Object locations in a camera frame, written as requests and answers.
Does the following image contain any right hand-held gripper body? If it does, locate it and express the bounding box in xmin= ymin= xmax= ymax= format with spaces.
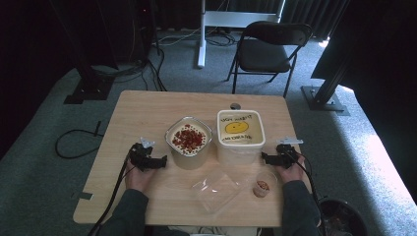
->
xmin=274 ymin=137 xmax=304 ymax=170

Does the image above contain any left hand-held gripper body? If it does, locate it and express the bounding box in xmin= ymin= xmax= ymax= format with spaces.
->
xmin=128 ymin=137 xmax=165 ymax=172

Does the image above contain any small clear cup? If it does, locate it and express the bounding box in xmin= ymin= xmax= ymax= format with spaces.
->
xmin=252 ymin=171 xmax=278 ymax=199

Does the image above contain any clear container with red bits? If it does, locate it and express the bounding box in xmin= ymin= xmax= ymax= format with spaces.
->
xmin=164 ymin=116 xmax=213 ymax=171

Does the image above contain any white square tub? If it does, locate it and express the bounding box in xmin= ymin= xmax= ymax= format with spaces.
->
xmin=215 ymin=109 xmax=267 ymax=166

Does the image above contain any clear plastic bag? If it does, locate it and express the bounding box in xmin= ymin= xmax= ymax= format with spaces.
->
xmin=191 ymin=170 xmax=244 ymax=214

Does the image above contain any person's right hand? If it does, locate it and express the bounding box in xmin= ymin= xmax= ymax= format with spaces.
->
xmin=274 ymin=156 xmax=306 ymax=185

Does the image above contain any person's left hand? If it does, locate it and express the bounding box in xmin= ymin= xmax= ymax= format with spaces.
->
xmin=124 ymin=164 xmax=156 ymax=193

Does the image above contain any black slanted stand with base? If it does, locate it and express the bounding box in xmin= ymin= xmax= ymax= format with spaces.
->
xmin=301 ymin=48 xmax=351 ymax=116

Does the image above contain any grey tape piece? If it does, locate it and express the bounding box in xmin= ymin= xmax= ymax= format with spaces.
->
xmin=70 ymin=191 xmax=94 ymax=201

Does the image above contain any black round bin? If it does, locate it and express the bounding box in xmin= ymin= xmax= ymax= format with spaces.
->
xmin=319 ymin=198 xmax=368 ymax=236

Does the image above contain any black stand with flat base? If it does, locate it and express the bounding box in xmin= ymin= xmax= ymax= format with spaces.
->
xmin=48 ymin=0 xmax=116 ymax=105

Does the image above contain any black folding chair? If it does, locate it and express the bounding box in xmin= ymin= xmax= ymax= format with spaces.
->
xmin=225 ymin=20 xmax=313 ymax=98

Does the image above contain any white metal stand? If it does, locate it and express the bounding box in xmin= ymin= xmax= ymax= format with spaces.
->
xmin=196 ymin=0 xmax=286 ymax=69

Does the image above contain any right hand-held gripper cable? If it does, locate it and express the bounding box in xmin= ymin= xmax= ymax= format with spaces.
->
xmin=287 ymin=148 xmax=328 ymax=236

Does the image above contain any hand-held gripper cable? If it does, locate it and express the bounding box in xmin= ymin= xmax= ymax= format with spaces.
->
xmin=88 ymin=151 xmax=136 ymax=236
xmin=287 ymin=148 xmax=328 ymax=236

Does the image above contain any left hand-held gripper cable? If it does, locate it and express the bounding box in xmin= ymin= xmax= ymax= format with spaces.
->
xmin=88 ymin=151 xmax=136 ymax=236

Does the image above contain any black looped floor cable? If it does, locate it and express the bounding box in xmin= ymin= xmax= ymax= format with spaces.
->
xmin=54 ymin=121 xmax=105 ymax=160

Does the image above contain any bundle of black floor cables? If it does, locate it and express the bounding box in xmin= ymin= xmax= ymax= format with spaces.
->
xmin=92 ymin=19 xmax=168 ymax=92

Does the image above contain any white floor cable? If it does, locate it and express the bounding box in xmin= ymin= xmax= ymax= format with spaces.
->
xmin=153 ymin=28 xmax=205 ymax=47

